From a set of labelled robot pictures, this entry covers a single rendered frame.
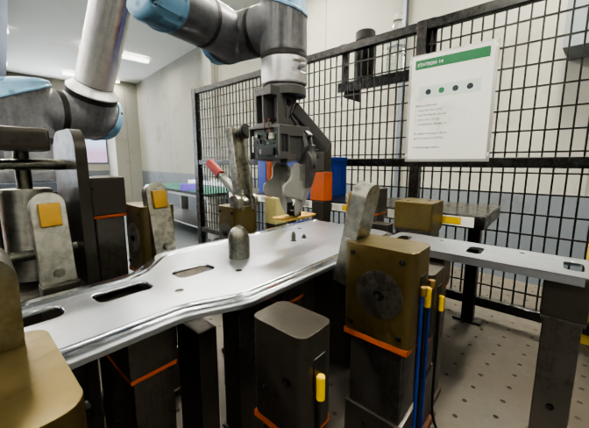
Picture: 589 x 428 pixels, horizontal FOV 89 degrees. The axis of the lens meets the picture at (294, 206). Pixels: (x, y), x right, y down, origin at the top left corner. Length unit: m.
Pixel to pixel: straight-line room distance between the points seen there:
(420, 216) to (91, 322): 0.58
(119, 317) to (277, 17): 0.44
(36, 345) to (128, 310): 0.13
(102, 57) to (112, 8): 0.11
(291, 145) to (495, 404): 0.60
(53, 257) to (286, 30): 0.45
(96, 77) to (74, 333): 0.70
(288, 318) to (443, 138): 0.78
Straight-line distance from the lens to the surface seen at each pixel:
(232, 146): 0.64
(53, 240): 0.50
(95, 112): 0.94
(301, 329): 0.30
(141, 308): 0.35
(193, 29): 0.51
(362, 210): 0.38
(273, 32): 0.52
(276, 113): 0.49
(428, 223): 0.68
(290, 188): 0.49
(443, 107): 1.00
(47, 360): 0.21
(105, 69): 0.92
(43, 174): 0.87
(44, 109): 0.91
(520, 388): 0.83
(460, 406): 0.73
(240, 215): 0.63
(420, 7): 3.51
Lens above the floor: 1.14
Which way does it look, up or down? 8 degrees down
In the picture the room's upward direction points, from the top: straight up
